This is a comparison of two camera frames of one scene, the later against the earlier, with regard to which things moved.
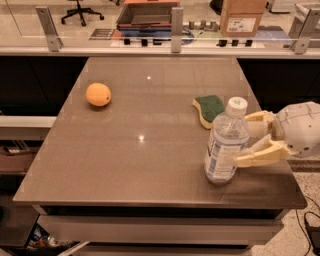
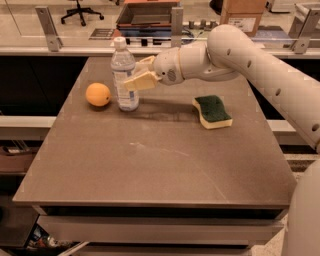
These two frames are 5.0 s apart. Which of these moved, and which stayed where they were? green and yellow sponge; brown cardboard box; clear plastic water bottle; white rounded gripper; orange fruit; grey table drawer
Moved: clear plastic water bottle; white rounded gripper
Stayed: grey table drawer; brown cardboard box; orange fruit; green and yellow sponge
